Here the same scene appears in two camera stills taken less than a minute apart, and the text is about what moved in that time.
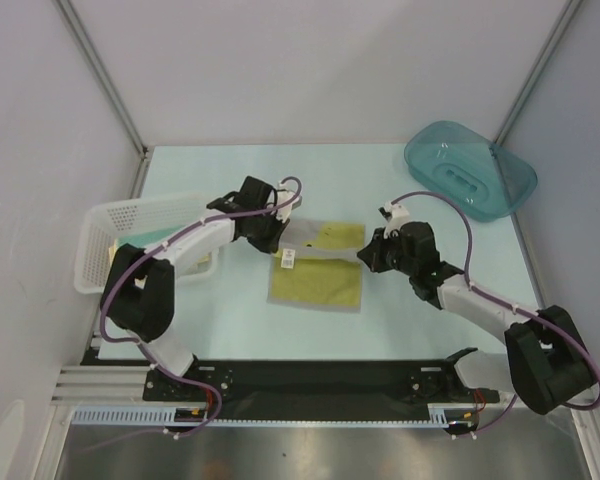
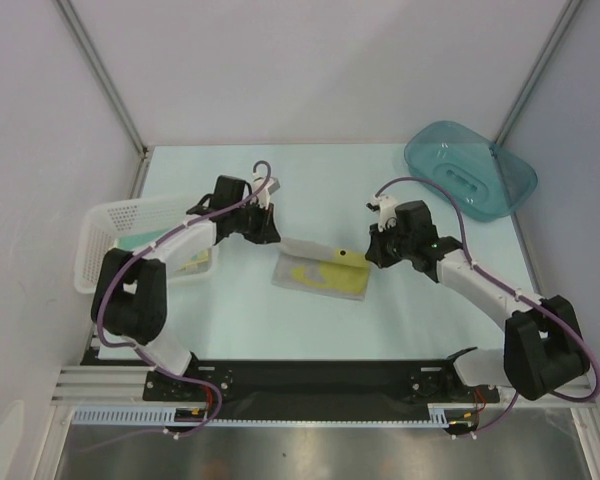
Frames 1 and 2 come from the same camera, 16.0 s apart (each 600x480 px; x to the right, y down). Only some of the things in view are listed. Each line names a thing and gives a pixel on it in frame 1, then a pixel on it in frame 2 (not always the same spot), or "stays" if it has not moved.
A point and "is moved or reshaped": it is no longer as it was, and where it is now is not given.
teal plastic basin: (489, 180) stays
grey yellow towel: (317, 266) is moved or reshaped
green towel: (147, 238) stays
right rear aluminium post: (552, 41) stays
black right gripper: (380, 255) → (384, 248)
